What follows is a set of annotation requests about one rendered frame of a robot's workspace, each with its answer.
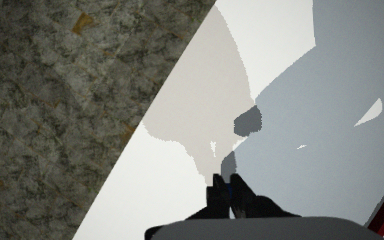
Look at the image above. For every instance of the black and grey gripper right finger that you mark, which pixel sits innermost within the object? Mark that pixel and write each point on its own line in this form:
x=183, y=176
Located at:
x=245, y=204

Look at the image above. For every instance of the small blue cube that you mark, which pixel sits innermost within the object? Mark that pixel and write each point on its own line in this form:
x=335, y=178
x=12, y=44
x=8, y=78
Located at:
x=230, y=189

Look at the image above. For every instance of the dark red rod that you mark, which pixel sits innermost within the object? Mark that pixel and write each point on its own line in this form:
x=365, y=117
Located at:
x=377, y=224

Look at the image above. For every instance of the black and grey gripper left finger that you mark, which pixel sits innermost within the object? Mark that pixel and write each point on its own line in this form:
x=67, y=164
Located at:
x=217, y=205

